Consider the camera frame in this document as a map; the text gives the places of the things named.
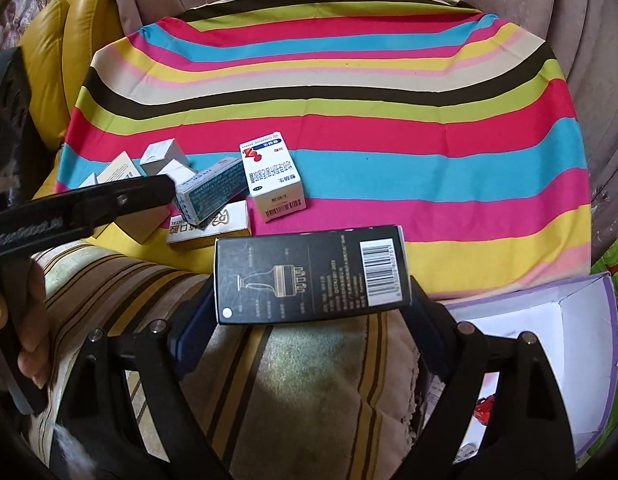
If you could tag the purple white cardboard box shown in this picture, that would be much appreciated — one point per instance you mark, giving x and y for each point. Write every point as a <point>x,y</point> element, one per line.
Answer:
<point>539,320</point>

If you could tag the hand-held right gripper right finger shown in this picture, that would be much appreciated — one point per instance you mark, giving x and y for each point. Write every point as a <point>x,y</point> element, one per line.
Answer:
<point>431,332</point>

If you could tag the white red-blue label medicine box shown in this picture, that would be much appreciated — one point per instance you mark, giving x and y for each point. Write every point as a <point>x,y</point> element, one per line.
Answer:
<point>274,180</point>

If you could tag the beige topped small box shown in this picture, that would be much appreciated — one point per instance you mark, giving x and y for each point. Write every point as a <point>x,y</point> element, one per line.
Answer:
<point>118,170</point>

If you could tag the beige striped velvet cushion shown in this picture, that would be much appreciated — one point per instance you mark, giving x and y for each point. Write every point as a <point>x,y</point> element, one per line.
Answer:
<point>299,400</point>

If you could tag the small red item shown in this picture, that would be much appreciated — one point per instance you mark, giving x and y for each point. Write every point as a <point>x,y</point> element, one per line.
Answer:
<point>485,409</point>

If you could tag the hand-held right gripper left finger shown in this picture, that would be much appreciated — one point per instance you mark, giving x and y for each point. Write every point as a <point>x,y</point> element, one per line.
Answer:
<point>194,330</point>

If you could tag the teal green small box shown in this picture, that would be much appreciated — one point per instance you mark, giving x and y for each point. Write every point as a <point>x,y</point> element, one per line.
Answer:
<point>211,190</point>

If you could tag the person's left hand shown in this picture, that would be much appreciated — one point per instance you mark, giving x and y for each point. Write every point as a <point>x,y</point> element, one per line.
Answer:
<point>31,320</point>

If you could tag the yellow leather cushion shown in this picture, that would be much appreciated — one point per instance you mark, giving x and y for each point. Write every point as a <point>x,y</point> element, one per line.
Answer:
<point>59,45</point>

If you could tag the plain white cardboard box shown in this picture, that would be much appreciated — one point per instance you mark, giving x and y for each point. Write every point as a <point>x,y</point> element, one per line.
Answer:
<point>144,225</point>

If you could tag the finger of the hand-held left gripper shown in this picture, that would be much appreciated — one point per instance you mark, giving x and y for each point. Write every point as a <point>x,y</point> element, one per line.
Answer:
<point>124,197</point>

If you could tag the pale blue small box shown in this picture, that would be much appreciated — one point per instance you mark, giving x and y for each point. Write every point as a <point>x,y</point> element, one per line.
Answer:
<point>88,181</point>

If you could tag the black glossy garment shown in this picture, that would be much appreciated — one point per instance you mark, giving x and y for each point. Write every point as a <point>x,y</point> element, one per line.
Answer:
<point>9,120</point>

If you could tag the black box with barcode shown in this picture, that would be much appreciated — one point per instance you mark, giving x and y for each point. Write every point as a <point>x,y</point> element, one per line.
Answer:
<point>299,275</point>

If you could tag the rainbow striped cloth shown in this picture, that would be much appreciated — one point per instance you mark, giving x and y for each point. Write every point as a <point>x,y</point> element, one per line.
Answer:
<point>364,110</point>

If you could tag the white box with yellow edge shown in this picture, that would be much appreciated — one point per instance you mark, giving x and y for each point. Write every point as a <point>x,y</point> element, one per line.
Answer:
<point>214,227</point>

